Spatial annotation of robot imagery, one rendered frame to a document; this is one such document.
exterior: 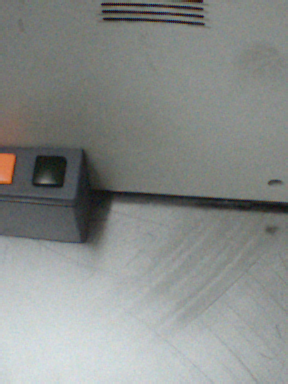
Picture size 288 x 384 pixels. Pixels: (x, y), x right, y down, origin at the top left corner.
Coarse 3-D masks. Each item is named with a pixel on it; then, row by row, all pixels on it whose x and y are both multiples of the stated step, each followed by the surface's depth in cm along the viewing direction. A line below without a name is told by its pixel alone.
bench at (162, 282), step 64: (0, 256) 62; (64, 256) 62; (128, 256) 62; (192, 256) 62; (256, 256) 61; (0, 320) 60; (64, 320) 60; (128, 320) 60; (192, 320) 60; (256, 320) 60
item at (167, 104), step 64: (0, 0) 47; (64, 0) 47; (128, 0) 46; (192, 0) 46; (256, 0) 45; (0, 64) 52; (64, 64) 52; (128, 64) 51; (192, 64) 51; (256, 64) 50; (0, 128) 58; (64, 128) 57; (128, 128) 57; (192, 128) 56; (256, 128) 55; (0, 192) 58; (64, 192) 58; (128, 192) 63; (192, 192) 62; (256, 192) 61
